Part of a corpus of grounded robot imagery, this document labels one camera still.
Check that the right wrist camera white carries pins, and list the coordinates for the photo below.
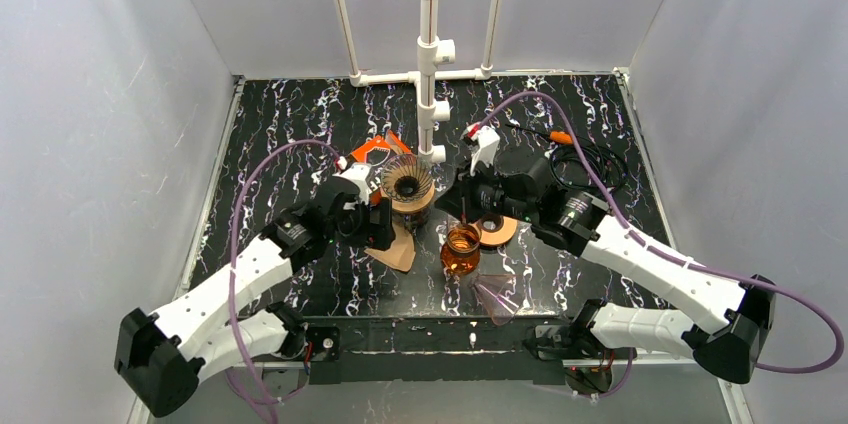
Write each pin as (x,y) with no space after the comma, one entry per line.
(484,142)

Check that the white PVC pipe frame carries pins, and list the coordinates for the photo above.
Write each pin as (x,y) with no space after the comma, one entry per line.
(432,52)

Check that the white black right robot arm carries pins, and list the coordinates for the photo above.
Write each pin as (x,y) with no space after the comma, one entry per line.
(721,323)

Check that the amber glass server pitcher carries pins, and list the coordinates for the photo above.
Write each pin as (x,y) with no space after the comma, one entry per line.
(460,253)

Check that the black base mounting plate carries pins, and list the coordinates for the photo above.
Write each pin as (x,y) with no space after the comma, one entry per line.
(527,348)

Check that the pink translucent plastic dripper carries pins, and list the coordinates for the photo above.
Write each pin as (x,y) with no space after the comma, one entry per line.
(500,295)

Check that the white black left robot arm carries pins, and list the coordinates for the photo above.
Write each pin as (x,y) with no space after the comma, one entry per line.
(164,355)

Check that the orange coffee filter box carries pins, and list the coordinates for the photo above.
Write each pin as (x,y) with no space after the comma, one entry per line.
(379,149)

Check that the brown paper coffee filter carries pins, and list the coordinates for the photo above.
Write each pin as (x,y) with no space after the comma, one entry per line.
(400,255)

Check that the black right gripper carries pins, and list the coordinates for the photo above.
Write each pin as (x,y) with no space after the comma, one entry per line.
(466,192)

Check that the wooden ring dripper holder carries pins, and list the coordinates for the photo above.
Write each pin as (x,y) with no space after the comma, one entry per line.
(416,202)

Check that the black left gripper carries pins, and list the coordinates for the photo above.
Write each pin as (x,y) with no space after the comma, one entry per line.
(376,225)

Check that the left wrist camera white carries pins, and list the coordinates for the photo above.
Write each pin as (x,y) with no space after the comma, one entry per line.
(356,172)

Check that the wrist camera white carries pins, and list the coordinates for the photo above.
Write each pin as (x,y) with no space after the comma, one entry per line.
(484,142)
(356,172)

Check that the clear glass ribbed dripper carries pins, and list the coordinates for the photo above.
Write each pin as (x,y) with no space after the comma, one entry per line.
(404,174)

